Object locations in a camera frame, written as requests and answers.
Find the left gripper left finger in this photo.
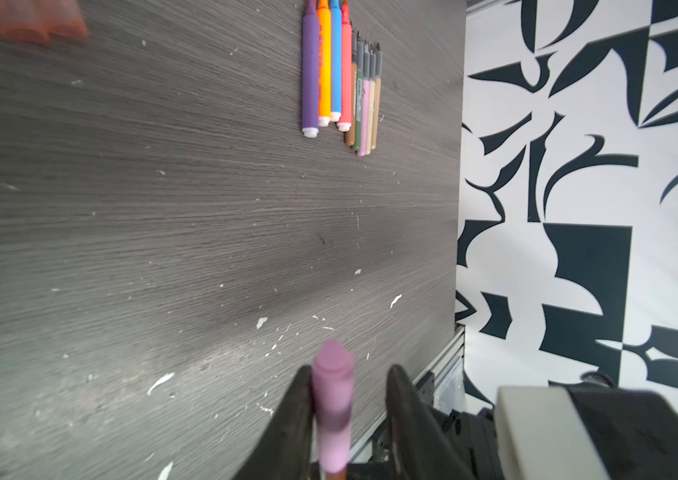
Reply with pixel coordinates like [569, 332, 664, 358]
[234, 365, 314, 479]

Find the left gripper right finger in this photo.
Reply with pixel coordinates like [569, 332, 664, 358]
[385, 364, 474, 479]

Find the pink cap brown pen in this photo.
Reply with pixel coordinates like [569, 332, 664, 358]
[312, 340, 354, 479]

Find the orange highlighter pen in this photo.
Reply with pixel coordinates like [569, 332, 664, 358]
[317, 0, 332, 127]

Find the green pen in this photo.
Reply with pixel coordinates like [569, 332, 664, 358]
[353, 34, 364, 153]

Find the purple marker pen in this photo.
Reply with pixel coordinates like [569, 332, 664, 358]
[301, 0, 319, 139]

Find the blue highlighter pen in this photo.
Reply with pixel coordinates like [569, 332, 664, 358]
[329, 0, 342, 123]

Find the pink highlighter pen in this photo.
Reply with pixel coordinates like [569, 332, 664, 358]
[337, 1, 352, 132]

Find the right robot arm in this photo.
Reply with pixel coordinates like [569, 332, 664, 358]
[432, 382, 678, 479]

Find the aluminium front rail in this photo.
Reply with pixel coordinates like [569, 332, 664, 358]
[350, 326, 466, 463]

